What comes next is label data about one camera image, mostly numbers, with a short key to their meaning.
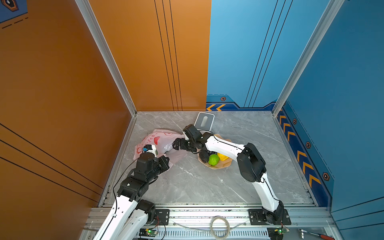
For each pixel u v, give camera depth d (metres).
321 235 0.68
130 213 0.49
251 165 0.55
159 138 0.86
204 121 1.10
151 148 0.68
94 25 0.75
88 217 0.75
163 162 0.65
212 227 0.71
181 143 0.82
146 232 0.71
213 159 0.87
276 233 0.70
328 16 0.72
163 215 0.74
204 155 0.87
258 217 0.73
